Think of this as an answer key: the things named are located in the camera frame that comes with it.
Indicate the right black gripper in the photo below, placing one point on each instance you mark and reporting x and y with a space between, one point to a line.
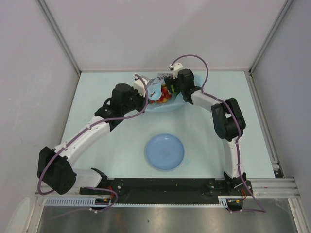
170 81

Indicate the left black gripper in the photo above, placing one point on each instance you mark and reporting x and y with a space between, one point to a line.
134 92

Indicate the light blue plastic bag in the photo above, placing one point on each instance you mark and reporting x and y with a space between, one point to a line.
176 101

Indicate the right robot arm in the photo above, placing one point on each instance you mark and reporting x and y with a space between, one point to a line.
227 117

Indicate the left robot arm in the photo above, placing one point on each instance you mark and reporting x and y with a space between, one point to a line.
55 166

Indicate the small red fake fruits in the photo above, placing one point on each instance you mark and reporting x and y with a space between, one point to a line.
165 95

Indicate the blue plastic plate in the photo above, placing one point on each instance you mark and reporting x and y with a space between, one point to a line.
164 152

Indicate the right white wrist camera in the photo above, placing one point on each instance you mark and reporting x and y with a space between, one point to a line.
177 67

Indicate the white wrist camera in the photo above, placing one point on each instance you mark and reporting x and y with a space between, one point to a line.
140 84
177 67

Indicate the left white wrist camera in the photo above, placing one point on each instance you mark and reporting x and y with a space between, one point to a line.
140 84

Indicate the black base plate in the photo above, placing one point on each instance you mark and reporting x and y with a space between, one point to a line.
185 191

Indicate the white slotted cable duct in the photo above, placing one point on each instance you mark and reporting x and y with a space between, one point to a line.
77 202

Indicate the right slotted cable duct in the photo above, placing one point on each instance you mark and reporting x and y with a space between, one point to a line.
225 201

